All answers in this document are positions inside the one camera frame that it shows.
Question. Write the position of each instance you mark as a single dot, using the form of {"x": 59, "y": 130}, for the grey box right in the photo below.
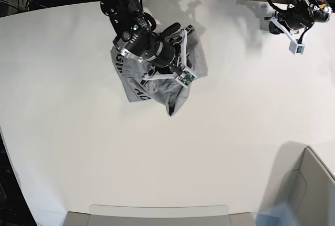
{"x": 306, "y": 195}

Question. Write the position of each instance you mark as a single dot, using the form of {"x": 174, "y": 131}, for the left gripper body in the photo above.
{"x": 294, "y": 19}

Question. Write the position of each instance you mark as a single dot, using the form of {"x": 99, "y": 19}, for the grey T-shirt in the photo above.
{"x": 167, "y": 92}

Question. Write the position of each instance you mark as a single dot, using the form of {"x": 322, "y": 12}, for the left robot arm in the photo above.
{"x": 320, "y": 8}

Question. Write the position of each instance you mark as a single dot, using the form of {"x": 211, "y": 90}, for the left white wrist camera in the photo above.
{"x": 295, "y": 46}

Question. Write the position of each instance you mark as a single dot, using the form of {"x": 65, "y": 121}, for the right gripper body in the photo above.
{"x": 165, "y": 44}

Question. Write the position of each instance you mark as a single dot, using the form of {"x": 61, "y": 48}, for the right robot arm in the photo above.
{"x": 136, "y": 38}

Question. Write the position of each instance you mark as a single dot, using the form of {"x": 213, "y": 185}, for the grey bin front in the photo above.
{"x": 121, "y": 215}

